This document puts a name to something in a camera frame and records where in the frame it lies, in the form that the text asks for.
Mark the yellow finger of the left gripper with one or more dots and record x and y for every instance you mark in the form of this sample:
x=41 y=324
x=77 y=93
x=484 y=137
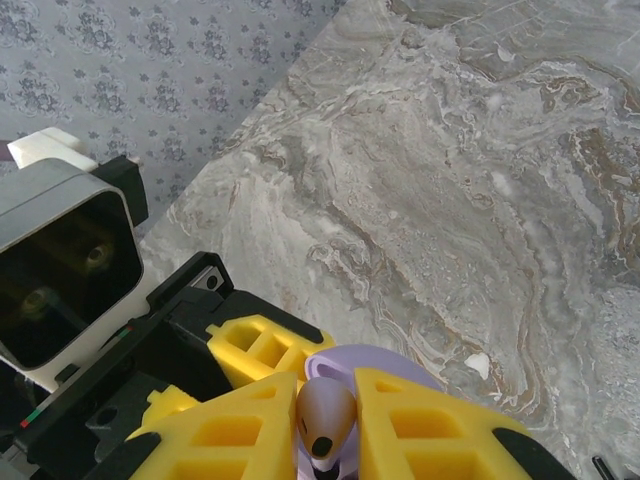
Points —
x=170 y=400
x=260 y=350

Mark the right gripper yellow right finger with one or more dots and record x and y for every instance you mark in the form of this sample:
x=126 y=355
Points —
x=425 y=440

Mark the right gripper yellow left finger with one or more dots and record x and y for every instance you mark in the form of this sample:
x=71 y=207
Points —
x=225 y=440

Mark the purple earbud charging case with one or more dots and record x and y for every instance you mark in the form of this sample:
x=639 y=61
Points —
x=360 y=357

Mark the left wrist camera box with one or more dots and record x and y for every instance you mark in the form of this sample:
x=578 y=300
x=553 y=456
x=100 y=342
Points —
x=65 y=200

